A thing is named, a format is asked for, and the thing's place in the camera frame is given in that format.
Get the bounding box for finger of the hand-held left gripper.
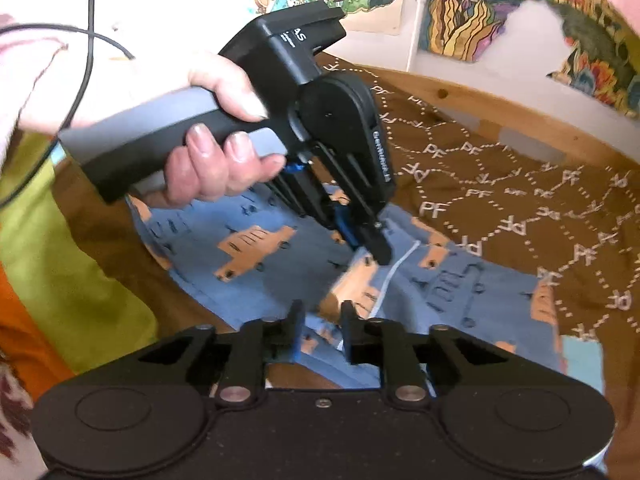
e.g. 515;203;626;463
270;157;362;252
320;142;395;267

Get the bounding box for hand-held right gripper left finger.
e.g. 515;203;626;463
135;300;307;409

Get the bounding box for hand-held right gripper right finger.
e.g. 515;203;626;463
341;300;511;408

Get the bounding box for blue patterned pants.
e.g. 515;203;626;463
125;182;562;392

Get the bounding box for person's left hand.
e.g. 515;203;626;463
162;52;289;207

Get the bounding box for brown printed blanket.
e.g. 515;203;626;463
320;57;640;392

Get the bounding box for colourful patchwork sheet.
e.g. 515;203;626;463
0;130;608;466

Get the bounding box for white wall pipe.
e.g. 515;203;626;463
407;0;427;74

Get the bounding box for swirl pattern wall poster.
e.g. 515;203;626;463
419;0;549;64

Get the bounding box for wooden bed frame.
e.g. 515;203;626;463
315;50;640;177

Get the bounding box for black cable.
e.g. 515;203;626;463
0;0;137;207

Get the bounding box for torn landscape wall poster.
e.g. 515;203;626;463
545;0;640;122

